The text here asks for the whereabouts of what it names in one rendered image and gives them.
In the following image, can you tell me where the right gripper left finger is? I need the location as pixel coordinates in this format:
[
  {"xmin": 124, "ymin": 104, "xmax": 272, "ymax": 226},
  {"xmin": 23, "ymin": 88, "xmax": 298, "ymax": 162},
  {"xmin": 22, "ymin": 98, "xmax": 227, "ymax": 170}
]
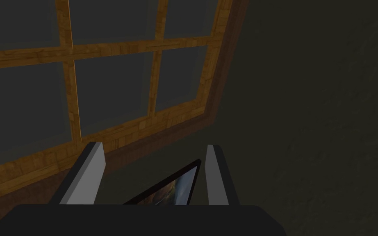
[{"xmin": 49, "ymin": 141, "xmax": 106, "ymax": 205}]

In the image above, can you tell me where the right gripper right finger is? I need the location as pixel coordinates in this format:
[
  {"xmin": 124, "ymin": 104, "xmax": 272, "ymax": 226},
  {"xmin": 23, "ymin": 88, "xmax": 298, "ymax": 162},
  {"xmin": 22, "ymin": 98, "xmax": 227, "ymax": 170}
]
[{"xmin": 205, "ymin": 144, "xmax": 241, "ymax": 206}]

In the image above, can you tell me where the black framed screen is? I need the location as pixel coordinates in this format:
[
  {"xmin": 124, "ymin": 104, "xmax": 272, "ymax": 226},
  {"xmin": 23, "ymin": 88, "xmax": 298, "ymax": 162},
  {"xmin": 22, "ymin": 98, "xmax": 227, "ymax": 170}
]
[{"xmin": 123, "ymin": 159, "xmax": 202, "ymax": 206}]

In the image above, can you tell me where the wooden framed window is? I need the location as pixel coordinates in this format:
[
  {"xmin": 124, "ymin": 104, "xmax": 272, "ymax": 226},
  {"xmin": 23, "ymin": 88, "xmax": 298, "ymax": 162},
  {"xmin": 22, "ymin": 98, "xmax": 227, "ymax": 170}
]
[{"xmin": 0, "ymin": 0, "xmax": 250, "ymax": 227}]

